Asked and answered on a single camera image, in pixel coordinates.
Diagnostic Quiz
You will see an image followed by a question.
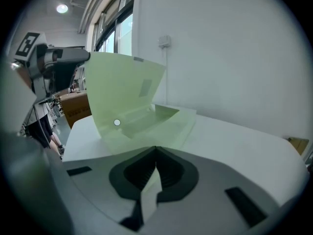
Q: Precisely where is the white wall socket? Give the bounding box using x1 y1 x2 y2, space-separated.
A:
157 35 171 49

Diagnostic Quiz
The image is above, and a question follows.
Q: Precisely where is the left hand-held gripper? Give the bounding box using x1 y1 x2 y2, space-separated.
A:
13 32 91 103

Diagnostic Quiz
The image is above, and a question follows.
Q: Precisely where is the leaning cardboard sheet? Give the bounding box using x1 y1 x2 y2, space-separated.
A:
287 136 310 156

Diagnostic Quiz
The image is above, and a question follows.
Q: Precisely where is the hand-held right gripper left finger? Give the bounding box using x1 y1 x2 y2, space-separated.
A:
62 146 157 230

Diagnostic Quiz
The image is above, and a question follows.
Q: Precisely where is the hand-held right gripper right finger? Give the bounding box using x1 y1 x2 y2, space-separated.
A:
151 146 281 235

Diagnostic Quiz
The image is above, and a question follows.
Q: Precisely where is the person's left forearm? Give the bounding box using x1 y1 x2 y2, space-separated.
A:
14 65 34 90

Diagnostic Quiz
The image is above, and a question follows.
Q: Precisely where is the long cardboard box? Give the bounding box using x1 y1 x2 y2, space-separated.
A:
60 93 92 129

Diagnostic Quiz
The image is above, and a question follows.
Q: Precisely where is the light green folder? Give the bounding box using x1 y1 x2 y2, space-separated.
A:
84 51 198 226

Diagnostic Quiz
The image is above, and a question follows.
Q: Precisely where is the person's white sweatshirt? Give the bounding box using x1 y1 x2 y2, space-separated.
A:
0 62 37 134

